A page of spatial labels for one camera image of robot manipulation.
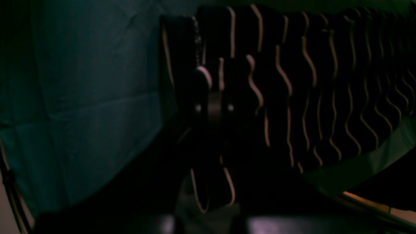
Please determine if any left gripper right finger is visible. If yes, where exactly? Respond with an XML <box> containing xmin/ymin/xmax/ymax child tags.
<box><xmin>218</xmin><ymin>58</ymin><xmax>383</xmax><ymax>234</ymax></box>

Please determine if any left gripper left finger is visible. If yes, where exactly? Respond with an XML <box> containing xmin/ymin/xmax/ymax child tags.
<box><xmin>36</xmin><ymin>66</ymin><xmax>214</xmax><ymax>234</ymax></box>

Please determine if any navy white striped t-shirt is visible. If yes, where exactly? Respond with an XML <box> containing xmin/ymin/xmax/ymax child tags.
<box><xmin>160</xmin><ymin>2</ymin><xmax>415</xmax><ymax>213</ymax></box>

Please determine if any teal table cloth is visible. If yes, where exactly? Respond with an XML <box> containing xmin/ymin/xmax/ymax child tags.
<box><xmin>1</xmin><ymin>0</ymin><xmax>410</xmax><ymax>217</ymax></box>

